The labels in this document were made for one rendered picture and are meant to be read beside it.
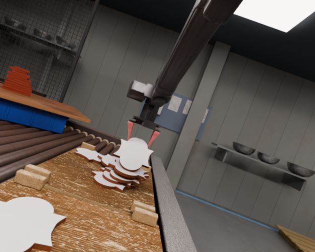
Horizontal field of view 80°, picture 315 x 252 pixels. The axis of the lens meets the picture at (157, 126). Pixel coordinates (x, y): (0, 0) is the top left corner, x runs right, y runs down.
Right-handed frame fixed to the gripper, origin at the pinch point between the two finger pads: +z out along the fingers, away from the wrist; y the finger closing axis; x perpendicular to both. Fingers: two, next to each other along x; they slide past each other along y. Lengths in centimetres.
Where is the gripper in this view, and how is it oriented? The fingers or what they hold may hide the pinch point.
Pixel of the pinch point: (138, 143)
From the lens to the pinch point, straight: 69.9
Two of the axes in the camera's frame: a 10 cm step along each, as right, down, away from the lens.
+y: -9.3, -3.4, -0.9
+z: -3.5, 9.4, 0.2
